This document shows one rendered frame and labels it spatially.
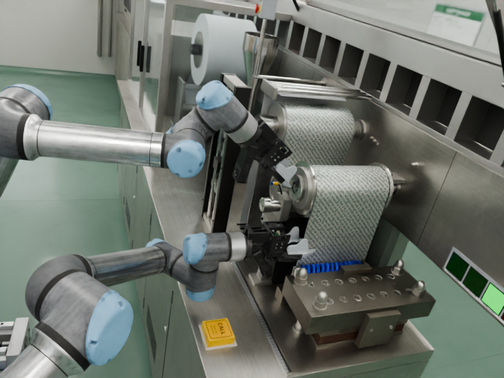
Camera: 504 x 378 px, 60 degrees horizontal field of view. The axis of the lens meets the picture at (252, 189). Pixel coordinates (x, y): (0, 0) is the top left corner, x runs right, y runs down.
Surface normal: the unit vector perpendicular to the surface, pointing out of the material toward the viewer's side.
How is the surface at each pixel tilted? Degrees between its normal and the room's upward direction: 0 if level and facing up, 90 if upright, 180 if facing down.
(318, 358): 0
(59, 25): 90
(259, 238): 90
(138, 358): 0
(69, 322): 28
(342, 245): 90
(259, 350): 0
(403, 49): 90
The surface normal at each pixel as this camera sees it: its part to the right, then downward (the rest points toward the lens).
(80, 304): -0.04, -0.69
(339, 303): 0.18, -0.87
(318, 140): 0.33, 0.51
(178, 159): 0.07, 0.47
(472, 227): -0.92, 0.00
